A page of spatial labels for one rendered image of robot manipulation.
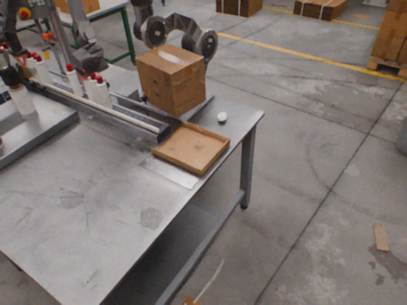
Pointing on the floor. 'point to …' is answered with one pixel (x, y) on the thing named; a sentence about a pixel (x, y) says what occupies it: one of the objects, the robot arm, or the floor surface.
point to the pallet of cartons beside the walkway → (392, 39)
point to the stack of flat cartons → (238, 7)
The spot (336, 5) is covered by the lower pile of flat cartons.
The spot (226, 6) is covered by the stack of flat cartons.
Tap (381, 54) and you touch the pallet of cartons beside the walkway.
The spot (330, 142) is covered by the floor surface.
